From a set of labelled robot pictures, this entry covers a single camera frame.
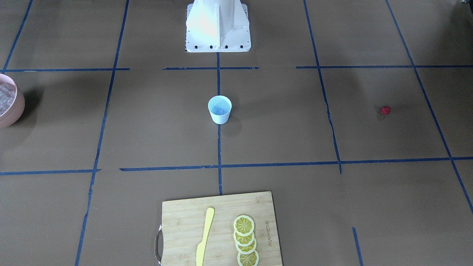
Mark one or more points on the pink bowl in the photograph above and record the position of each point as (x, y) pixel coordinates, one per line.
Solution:
(15, 110)

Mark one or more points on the pile of clear ice cubes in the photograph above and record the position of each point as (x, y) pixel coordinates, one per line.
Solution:
(8, 93)

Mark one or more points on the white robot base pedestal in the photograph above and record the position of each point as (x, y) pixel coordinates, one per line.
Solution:
(217, 26)

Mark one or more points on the top lemon slice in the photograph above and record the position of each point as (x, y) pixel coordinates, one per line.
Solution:
(244, 225)

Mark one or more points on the bamboo cutting board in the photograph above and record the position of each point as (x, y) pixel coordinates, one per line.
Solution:
(182, 223)

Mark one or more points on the bottom lemon slice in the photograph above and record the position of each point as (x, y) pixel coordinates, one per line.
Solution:
(248, 259)

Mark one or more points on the light blue paper cup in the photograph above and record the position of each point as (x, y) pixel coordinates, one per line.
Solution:
(219, 101)

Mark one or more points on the yellow plastic knife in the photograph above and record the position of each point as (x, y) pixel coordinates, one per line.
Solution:
(201, 247)

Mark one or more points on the red strawberry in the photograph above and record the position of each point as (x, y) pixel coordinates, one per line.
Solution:
(385, 110)

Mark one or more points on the lemon slice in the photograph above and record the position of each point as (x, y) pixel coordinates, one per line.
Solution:
(248, 259)
(245, 250)
(243, 240)
(244, 225)

